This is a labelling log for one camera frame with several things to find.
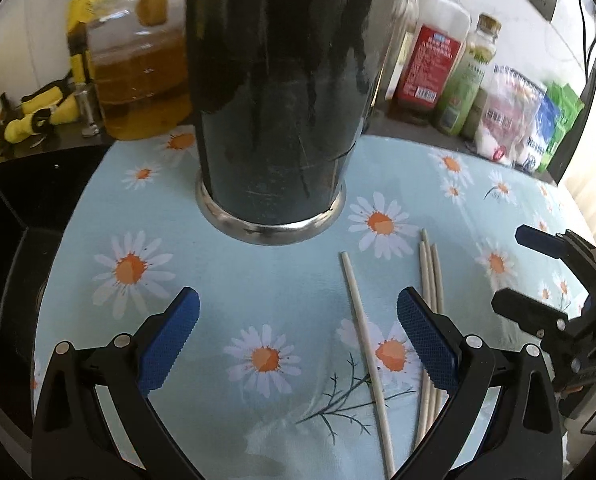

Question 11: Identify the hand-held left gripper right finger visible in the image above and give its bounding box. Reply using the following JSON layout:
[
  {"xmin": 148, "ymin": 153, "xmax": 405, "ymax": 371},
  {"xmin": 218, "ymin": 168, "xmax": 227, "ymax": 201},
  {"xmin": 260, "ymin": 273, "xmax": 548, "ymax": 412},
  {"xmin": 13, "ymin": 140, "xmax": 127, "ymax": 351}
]
[{"xmin": 395, "ymin": 286, "xmax": 564, "ymax": 480}]

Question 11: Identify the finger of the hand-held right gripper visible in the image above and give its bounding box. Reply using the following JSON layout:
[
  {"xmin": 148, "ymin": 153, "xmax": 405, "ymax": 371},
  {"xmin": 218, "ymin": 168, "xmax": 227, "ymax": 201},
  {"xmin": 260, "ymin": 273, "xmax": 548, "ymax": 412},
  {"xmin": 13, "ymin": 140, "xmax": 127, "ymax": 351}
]
[
  {"xmin": 491, "ymin": 287, "xmax": 587, "ymax": 347},
  {"xmin": 515, "ymin": 225, "xmax": 596, "ymax": 292}
]

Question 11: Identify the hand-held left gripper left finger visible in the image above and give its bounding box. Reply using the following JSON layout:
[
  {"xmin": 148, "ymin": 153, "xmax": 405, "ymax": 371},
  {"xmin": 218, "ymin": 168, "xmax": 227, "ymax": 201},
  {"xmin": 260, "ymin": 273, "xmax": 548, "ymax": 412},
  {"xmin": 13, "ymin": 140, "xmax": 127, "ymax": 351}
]
[{"xmin": 31, "ymin": 286, "xmax": 201, "ymax": 480}]

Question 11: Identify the dark metal chopstick holder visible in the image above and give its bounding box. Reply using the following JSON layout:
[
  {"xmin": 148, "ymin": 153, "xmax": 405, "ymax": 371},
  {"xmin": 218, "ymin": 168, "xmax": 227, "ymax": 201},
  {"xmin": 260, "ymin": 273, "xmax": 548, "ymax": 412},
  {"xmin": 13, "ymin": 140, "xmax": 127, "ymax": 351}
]
[{"xmin": 184, "ymin": 0, "xmax": 413, "ymax": 247}]

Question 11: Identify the blue white salt bag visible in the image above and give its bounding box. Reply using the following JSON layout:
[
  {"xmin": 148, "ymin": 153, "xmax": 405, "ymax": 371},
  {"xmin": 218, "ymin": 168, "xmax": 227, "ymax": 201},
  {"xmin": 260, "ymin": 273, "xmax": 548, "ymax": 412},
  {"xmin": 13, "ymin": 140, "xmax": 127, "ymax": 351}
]
[{"xmin": 514, "ymin": 92, "xmax": 561, "ymax": 174}]

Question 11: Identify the blue daisy print tablecloth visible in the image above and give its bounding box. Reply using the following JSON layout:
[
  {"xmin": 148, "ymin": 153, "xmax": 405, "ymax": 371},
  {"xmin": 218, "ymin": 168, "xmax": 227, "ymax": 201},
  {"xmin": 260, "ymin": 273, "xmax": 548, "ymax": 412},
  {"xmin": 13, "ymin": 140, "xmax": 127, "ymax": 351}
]
[{"xmin": 30, "ymin": 125, "xmax": 596, "ymax": 480}]

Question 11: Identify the green bag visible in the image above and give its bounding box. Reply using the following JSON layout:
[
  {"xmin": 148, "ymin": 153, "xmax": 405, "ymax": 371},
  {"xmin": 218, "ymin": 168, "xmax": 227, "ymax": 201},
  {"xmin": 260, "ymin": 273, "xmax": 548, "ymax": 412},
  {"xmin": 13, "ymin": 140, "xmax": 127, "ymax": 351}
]
[{"xmin": 544, "ymin": 81, "xmax": 585, "ymax": 162}]

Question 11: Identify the clear pink print sugar bag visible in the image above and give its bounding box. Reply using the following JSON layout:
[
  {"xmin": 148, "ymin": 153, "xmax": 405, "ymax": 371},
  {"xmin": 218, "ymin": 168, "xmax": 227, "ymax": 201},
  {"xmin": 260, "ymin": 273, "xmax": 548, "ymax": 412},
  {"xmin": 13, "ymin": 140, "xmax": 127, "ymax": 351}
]
[{"xmin": 472, "ymin": 63, "xmax": 548, "ymax": 161}]

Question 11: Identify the green label bottle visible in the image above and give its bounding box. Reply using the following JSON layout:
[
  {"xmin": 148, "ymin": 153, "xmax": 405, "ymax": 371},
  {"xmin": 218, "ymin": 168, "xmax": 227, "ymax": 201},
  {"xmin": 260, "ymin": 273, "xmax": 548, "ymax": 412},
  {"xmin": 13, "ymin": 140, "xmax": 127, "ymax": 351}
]
[{"xmin": 432, "ymin": 13, "xmax": 503, "ymax": 137}]

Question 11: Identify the red label square bottle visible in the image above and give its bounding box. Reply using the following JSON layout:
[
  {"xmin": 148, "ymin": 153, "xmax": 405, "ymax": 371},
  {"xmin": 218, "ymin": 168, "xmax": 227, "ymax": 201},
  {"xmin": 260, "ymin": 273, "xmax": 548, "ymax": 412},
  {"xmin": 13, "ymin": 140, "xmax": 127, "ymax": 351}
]
[{"xmin": 390, "ymin": 0, "xmax": 471, "ymax": 114}]

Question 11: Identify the clear bottle yellow cap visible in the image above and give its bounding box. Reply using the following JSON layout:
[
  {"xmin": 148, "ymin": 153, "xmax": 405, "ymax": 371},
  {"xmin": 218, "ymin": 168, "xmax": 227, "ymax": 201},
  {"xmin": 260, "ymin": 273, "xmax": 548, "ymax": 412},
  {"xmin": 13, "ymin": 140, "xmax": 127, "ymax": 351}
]
[{"xmin": 385, "ymin": 0, "xmax": 421, "ymax": 102}]

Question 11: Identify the yellow dish soap bottle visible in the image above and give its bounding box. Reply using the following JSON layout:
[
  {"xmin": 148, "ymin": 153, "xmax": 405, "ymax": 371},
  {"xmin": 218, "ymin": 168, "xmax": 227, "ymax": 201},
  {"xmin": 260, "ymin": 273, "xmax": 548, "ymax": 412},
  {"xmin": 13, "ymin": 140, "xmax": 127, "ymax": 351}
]
[{"xmin": 67, "ymin": 0, "xmax": 110, "ymax": 86}]

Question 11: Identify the black cable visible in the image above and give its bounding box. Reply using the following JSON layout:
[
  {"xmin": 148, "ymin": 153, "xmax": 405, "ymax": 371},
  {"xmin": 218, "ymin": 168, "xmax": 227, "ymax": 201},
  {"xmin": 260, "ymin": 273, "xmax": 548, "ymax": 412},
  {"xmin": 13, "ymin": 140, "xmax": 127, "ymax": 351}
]
[{"xmin": 577, "ymin": 0, "xmax": 596, "ymax": 92}]

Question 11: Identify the oil jug with orange handle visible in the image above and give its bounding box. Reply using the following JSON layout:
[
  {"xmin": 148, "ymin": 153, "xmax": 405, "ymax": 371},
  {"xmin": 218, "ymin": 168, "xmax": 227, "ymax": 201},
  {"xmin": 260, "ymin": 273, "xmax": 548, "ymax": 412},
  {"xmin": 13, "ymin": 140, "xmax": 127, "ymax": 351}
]
[{"xmin": 85, "ymin": 0, "xmax": 194, "ymax": 141}]

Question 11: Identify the yellow handled kitchen tool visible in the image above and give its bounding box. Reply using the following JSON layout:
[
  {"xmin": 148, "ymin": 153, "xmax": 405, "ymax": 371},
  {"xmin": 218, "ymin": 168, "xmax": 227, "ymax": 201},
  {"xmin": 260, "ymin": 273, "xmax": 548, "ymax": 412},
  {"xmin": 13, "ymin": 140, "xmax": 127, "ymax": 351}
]
[{"xmin": 2, "ymin": 82, "xmax": 79, "ymax": 145}]

